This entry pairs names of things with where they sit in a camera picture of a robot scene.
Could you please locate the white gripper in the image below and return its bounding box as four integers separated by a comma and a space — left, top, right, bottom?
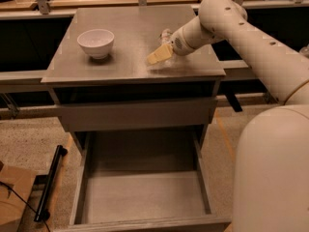
147, 26, 201, 65

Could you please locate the clear plastic water bottle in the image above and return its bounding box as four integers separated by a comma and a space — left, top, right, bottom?
159, 28, 175, 67

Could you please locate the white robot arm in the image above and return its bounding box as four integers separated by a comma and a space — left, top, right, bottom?
147, 0, 309, 232

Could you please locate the grey drawer cabinet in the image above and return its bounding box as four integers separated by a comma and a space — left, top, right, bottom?
42, 6, 225, 150

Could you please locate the open grey middle drawer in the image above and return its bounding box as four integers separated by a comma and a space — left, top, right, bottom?
56, 129, 231, 232

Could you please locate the white ceramic bowl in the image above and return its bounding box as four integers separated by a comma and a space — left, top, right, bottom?
77, 29, 115, 59

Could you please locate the black bar left floor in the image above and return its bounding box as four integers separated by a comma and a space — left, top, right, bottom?
34, 145, 68, 222

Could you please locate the brown cardboard box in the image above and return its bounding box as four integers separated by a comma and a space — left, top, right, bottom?
0, 163, 36, 232

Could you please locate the black cable on box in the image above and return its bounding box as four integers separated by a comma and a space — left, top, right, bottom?
0, 181, 52, 232

